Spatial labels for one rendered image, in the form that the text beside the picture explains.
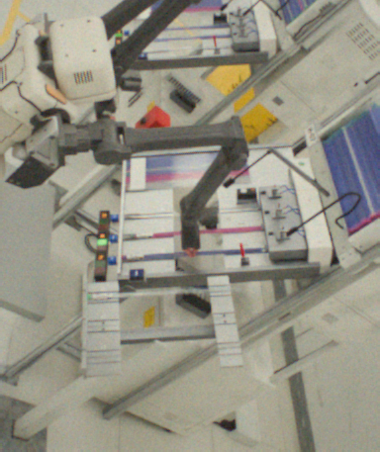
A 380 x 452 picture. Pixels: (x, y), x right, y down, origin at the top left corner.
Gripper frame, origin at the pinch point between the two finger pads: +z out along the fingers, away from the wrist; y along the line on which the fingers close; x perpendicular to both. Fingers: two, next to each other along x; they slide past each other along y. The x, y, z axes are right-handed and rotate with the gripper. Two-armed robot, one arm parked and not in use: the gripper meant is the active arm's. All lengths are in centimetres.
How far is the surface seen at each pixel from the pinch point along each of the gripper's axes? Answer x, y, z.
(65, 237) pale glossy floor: 65, 74, 65
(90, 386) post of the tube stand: 38, -37, 23
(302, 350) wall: -63, 78, 185
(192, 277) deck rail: 0.1, -10.1, 1.1
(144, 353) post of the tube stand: 16.9, -37.0, 6.0
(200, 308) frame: -1.6, 4.7, 38.4
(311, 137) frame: -52, 55, -6
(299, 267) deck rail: -37.3, -9.8, -0.3
